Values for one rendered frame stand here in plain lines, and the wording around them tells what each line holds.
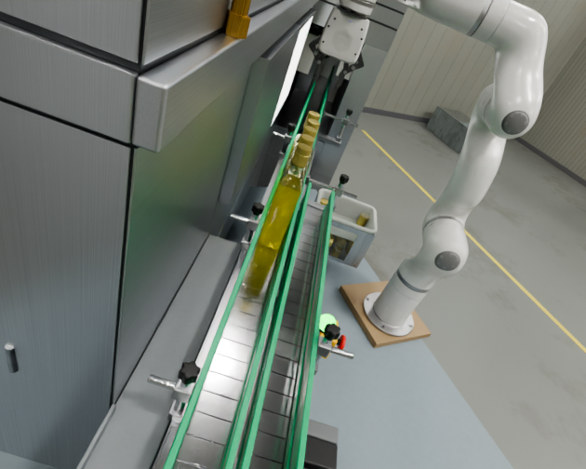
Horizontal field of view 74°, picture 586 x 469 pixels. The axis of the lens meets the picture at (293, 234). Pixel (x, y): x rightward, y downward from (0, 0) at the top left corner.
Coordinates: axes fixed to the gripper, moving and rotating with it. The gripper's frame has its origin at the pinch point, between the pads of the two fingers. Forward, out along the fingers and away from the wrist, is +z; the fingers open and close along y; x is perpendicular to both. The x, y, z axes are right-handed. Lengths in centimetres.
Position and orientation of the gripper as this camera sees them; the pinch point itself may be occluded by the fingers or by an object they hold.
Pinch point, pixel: (328, 76)
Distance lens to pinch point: 107.8
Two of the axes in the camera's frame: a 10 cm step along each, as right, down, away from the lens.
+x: 1.3, -5.7, 8.1
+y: 9.4, 3.3, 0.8
